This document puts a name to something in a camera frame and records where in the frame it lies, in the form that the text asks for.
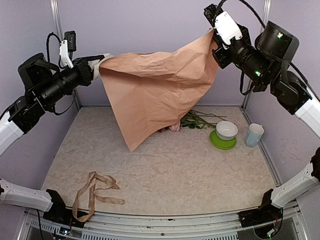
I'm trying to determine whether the pink wrapping paper sheet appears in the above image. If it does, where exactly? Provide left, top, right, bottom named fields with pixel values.
left=99, top=31, right=218, bottom=151

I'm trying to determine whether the yellow rose bunch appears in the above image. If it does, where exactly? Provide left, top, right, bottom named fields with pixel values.
left=180, top=110, right=227, bottom=130

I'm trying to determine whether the pink rose stem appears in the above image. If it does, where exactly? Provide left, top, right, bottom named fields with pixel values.
left=169, top=121, right=181, bottom=132

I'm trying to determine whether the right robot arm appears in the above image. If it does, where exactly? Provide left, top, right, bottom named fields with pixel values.
left=204, top=3, right=320, bottom=222

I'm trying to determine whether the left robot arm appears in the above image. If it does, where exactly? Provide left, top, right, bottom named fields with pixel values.
left=0, top=53, right=106, bottom=223

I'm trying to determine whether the white ceramic bowl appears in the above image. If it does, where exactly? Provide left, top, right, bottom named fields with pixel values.
left=215, top=120, right=238, bottom=141

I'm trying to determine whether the light blue cup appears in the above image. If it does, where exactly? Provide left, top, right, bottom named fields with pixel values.
left=245, top=123, right=264, bottom=148

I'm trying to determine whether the green plate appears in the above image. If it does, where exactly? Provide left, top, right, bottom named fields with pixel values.
left=209, top=130, right=237, bottom=150

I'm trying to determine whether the dried mauve flower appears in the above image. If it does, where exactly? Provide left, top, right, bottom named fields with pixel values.
left=158, top=127, right=170, bottom=133

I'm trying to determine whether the tan ribbon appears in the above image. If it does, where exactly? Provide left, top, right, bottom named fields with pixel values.
left=72, top=171, right=126, bottom=223

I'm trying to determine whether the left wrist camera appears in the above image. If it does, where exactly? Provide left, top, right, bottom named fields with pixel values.
left=58, top=30, right=77, bottom=69

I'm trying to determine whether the right aluminium frame post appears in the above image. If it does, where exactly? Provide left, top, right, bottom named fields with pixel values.
left=241, top=0, right=272, bottom=112

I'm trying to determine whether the aluminium frame post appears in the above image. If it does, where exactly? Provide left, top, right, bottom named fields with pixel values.
left=49, top=0, right=81, bottom=111
left=241, top=0, right=272, bottom=112

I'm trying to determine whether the left aluminium frame post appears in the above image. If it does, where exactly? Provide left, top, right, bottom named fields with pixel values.
left=49, top=0, right=81, bottom=111

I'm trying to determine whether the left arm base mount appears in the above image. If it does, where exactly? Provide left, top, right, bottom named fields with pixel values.
left=43, top=189, right=85, bottom=229

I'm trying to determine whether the front aluminium rail base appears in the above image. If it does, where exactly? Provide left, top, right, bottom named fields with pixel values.
left=17, top=197, right=308, bottom=240

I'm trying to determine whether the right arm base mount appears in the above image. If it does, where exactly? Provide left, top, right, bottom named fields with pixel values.
left=238, top=189, right=283, bottom=228

